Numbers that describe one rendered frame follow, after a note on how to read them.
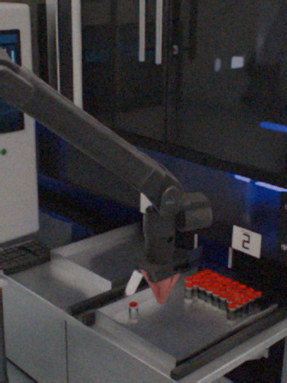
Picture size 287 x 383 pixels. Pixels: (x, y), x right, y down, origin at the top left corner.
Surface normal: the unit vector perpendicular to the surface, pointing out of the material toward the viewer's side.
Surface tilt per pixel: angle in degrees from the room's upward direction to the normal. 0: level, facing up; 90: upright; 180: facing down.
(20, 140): 90
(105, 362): 90
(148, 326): 0
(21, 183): 90
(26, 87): 100
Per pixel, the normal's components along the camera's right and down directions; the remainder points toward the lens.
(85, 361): -0.73, 0.22
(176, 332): 0.01, -0.94
